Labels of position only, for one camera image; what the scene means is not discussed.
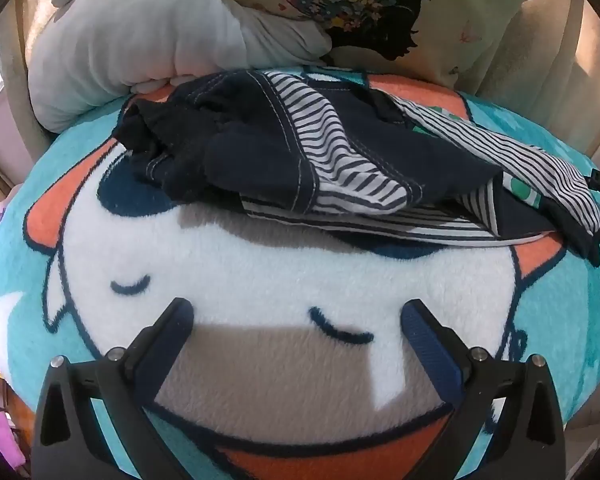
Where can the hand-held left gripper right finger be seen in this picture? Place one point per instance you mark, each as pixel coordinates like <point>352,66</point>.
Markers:
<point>427,345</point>

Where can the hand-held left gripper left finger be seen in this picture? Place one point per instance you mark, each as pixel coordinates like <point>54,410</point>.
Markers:
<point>167,345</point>

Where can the navy pants with striped lining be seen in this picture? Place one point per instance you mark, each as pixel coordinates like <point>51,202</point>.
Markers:
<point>250,160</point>

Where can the beige sofa backrest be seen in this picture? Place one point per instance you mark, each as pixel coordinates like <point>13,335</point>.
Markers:
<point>555,70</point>

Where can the printed cartoon blanket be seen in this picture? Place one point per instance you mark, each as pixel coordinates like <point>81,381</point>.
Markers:
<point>280,285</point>

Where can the cream floral cushion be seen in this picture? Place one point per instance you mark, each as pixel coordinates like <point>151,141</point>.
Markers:
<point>460,15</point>

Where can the grey plush pillow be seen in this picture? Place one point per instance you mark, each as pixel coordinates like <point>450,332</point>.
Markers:
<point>145,40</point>

